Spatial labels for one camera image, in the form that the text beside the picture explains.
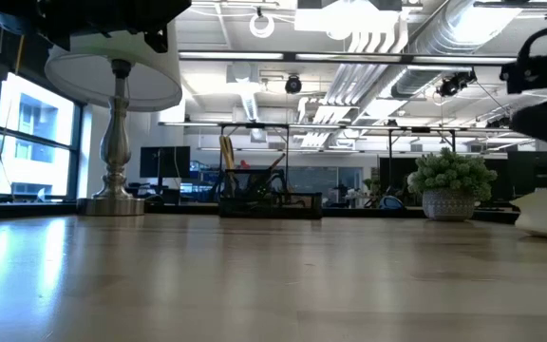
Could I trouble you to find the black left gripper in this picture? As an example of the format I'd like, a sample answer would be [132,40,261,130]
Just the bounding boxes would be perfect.
[40,0,193,54]

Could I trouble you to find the yellow sticky note pad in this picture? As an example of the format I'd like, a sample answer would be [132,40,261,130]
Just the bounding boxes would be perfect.
[510,186,547,241]

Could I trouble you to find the yellow handled scissors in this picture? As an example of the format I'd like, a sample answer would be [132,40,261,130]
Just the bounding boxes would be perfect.
[218,135,236,175]

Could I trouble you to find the black pen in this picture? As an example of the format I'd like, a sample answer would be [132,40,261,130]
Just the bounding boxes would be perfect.
[239,165,279,197]

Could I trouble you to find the black mesh desk organizer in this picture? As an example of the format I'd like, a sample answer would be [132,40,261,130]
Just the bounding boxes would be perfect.
[218,168,325,220]

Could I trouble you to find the wide black monitor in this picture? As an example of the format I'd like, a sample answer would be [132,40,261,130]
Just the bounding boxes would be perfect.
[506,150,547,191]

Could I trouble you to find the green potted plant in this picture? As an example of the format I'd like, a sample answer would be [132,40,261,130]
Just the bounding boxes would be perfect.
[406,146,499,222]

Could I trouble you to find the white shade silver table lamp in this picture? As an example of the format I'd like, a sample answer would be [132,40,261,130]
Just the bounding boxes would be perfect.
[44,18,183,218]

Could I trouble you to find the large glass window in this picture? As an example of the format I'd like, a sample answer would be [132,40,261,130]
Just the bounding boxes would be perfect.
[0,70,85,200]

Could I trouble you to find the black ceiling spotlight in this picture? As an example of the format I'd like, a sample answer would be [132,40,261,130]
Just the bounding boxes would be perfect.
[435,68,478,99]

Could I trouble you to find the black computer monitor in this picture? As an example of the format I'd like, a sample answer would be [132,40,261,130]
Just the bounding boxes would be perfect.
[139,145,192,180]

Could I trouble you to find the blue round object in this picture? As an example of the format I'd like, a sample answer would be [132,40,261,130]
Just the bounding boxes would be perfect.
[378,195,406,211]

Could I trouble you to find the white ceiling light panel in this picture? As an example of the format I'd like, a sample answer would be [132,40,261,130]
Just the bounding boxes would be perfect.
[294,7,401,34]

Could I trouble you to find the yellow hanging cord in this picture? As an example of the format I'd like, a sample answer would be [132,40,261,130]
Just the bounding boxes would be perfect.
[14,32,26,75]

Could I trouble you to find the white ring fixture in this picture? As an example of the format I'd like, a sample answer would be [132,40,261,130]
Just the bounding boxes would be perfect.
[248,11,275,39]

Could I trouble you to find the black metal rack frame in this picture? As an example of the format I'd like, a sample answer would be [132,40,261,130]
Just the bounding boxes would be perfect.
[217,122,291,191]
[387,125,456,181]

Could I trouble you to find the silver ventilation duct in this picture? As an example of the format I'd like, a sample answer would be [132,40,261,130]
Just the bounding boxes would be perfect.
[389,0,524,99]

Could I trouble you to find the black overhead camera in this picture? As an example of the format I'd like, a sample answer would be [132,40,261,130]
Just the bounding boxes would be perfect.
[285,74,303,95]

